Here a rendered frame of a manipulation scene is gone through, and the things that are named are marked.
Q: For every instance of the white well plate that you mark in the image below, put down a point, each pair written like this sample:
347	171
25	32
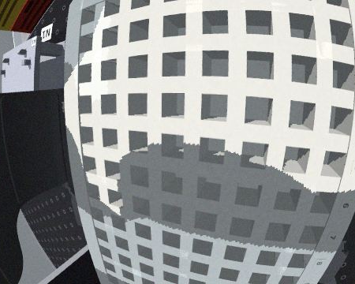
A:
259	109

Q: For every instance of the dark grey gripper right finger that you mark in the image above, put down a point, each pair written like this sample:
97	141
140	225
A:
347	242

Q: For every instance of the white label with black lettering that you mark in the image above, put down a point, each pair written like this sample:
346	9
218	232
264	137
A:
46	33

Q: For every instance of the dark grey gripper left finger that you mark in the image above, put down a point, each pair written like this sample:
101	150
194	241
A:
34	158

